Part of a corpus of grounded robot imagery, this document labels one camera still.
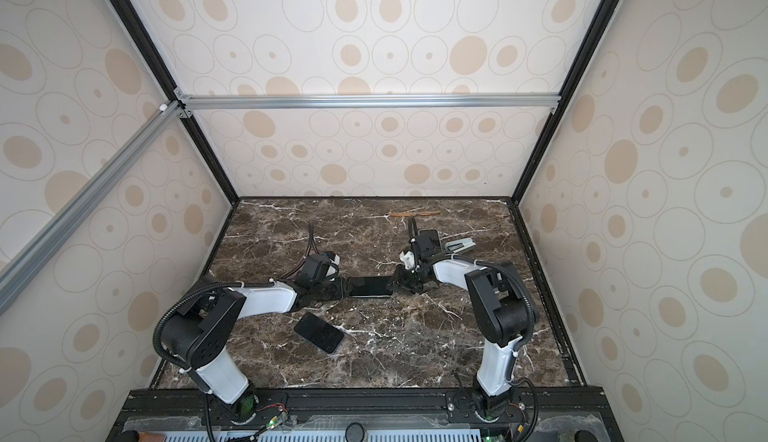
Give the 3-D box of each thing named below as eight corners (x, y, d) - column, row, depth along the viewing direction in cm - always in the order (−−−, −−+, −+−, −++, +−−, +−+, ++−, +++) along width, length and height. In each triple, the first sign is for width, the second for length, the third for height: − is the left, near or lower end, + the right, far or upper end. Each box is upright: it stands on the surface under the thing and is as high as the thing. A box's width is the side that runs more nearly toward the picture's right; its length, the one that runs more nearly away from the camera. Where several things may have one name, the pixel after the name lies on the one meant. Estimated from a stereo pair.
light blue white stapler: (448, 254, 106) (449, 250, 103) (445, 247, 108) (446, 242, 106) (474, 249, 107) (476, 244, 105) (471, 241, 109) (472, 237, 107)
